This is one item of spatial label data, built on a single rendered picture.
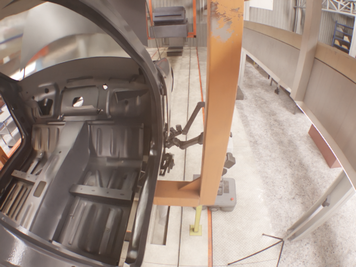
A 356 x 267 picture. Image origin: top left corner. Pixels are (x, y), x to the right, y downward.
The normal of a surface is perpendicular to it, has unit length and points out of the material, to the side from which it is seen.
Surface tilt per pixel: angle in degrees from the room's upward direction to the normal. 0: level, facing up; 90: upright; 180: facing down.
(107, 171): 0
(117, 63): 88
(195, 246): 0
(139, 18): 66
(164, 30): 90
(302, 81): 90
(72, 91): 45
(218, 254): 0
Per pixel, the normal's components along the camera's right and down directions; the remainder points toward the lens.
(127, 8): 0.02, 0.24
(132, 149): -0.08, -0.08
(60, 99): 0.58, -0.11
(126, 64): -0.37, 0.56
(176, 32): -0.07, 0.62
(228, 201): -0.04, -0.78
